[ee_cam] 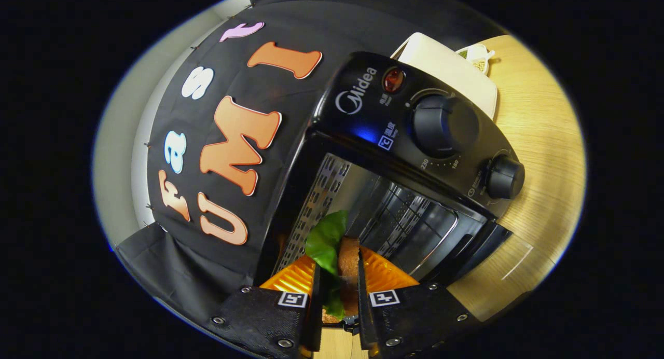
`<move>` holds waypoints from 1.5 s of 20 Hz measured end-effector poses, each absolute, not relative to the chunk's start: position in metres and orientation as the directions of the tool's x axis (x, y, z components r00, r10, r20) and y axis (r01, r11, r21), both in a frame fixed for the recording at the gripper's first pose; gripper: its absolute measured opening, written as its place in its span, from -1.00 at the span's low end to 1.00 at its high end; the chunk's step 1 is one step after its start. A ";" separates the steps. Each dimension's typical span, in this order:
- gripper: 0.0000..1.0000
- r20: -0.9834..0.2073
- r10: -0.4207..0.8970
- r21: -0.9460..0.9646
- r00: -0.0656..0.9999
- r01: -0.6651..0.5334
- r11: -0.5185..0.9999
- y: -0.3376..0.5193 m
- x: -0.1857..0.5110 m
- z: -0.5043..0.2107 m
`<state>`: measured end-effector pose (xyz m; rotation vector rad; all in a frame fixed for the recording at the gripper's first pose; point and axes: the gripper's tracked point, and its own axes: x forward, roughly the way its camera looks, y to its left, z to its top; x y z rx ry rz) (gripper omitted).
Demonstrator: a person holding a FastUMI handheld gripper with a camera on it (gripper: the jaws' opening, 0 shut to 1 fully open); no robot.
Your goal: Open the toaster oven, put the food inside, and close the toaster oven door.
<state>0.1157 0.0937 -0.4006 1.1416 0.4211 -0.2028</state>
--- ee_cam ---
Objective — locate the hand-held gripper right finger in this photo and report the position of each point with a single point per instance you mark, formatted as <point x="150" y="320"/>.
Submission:
<point x="415" y="317"/>

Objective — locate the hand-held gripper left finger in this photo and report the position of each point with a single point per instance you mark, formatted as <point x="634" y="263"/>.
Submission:
<point x="270" y="317"/>

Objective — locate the sandwich with green lettuce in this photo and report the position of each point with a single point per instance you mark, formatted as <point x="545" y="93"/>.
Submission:
<point x="327" y="239"/>

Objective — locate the black toaster oven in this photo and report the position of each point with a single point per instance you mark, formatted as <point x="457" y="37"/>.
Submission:
<point x="363" y="120"/>

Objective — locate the white bread toaster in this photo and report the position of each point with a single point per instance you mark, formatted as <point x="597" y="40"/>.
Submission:
<point x="451" y="73"/>

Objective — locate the small white dish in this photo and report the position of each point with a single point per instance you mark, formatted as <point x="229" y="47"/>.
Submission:
<point x="480" y="58"/>

